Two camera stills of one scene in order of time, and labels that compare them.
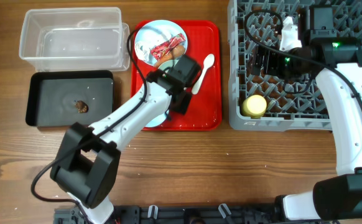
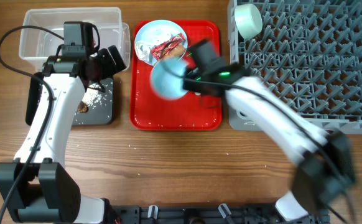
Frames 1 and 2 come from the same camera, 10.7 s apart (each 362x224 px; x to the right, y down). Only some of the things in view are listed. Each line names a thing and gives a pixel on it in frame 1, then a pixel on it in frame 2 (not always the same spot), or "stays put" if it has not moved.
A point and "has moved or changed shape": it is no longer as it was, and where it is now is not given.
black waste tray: x=62 y=98 stays put
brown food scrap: x=81 y=106 stays put
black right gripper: x=270 y=68 → x=190 y=73
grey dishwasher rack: x=252 y=23 stays put
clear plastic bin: x=74 y=39 stays put
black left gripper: x=183 y=107 → x=111 y=68
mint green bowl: x=168 y=64 → x=248 y=20
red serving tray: x=204 y=111 stays put
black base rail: x=174 y=214 stays put
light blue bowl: x=158 y=121 has moved or changed shape
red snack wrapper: x=167 y=46 stays put
